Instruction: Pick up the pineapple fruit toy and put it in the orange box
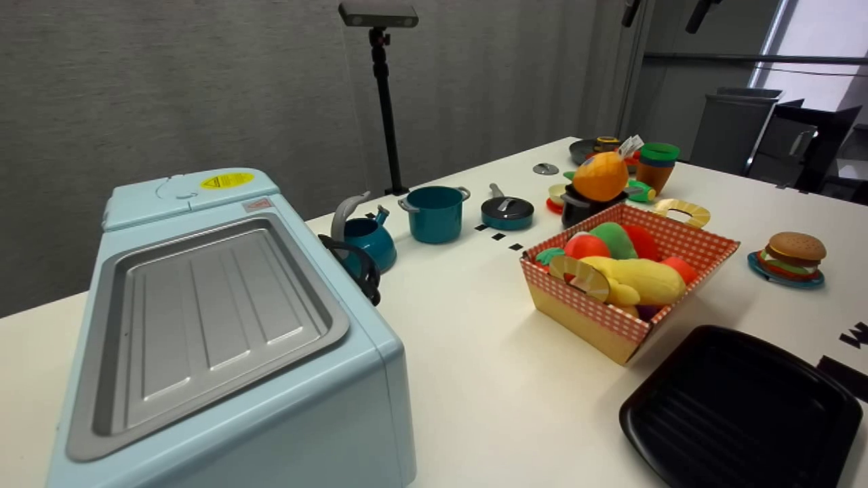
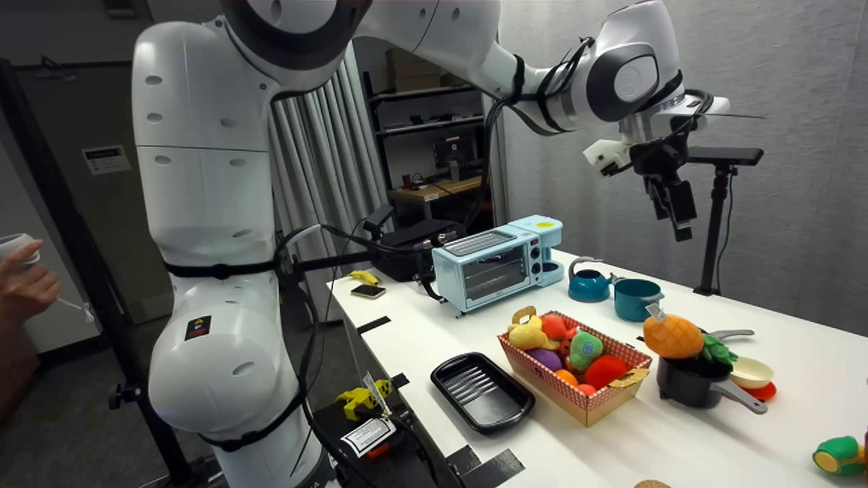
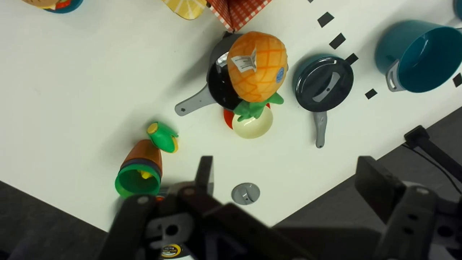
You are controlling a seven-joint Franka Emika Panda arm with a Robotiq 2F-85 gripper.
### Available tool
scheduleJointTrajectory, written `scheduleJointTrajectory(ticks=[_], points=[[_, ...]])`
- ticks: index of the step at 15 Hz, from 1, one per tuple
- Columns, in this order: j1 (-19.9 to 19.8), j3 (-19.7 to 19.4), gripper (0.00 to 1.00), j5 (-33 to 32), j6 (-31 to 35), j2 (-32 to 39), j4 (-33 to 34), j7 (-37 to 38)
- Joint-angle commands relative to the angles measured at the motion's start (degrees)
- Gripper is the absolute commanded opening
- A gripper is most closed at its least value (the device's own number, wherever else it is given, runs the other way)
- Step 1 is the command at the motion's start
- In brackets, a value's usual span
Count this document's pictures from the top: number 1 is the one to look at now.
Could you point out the black camera stand pole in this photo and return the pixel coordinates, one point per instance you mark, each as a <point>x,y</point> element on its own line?
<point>387,108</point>

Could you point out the gray office chair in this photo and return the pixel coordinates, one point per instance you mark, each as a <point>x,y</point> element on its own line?
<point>731,124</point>

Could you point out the black office chair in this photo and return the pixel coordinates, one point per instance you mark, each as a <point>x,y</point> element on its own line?
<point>805,145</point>

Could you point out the red plush fruit toy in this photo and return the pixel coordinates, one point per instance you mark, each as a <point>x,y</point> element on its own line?
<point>643,239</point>

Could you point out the orange checked cardboard box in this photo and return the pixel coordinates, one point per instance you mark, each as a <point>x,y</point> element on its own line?
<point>588,314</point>

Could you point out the small teal plate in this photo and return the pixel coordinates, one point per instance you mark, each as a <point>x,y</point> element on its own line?
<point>810,279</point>

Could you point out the red tomato plush toy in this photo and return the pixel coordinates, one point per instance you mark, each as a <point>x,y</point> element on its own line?
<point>588,244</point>

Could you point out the black stereo camera bar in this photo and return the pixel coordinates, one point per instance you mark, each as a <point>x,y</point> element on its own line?
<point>377,12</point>

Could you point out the teal toy kettle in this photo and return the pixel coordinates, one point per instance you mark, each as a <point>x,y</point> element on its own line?
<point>369,239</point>

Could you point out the dark round plate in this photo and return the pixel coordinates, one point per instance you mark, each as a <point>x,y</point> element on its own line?
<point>584,147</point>

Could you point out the black toy saucepan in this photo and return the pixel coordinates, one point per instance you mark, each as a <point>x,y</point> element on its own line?
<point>578,206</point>

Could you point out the small dark frying pan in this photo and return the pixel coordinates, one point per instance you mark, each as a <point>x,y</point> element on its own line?
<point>508,212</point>

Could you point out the yellow banana plush toy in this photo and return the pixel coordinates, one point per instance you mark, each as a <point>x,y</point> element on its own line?
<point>641,277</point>

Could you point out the black grill tray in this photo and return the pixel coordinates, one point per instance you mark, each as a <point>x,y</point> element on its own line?
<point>735,416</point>

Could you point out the jar with green lid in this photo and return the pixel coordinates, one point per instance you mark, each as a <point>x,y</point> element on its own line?
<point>657,166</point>

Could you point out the green yellow toy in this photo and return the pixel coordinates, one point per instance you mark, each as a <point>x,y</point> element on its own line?
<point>641,191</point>

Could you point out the small orange plush toy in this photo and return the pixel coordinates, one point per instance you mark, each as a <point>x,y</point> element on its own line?
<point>683,269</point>

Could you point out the green plush fruit toy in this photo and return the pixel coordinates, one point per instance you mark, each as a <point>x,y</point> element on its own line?
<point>616,239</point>

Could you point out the toy bread slice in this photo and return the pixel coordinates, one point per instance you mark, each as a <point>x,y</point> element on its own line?
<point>592,283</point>

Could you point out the light blue toy oven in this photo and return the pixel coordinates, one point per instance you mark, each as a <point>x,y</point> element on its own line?
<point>227,314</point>

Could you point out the cream toy bowl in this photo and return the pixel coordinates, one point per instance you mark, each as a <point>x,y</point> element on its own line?
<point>556,193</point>

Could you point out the small gray disc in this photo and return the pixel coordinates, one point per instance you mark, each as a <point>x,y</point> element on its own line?
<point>546,168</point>

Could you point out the teal toy pot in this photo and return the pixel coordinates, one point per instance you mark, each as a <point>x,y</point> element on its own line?
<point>434,215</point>

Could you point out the toy burger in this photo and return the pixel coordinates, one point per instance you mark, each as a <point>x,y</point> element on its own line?
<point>794,254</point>

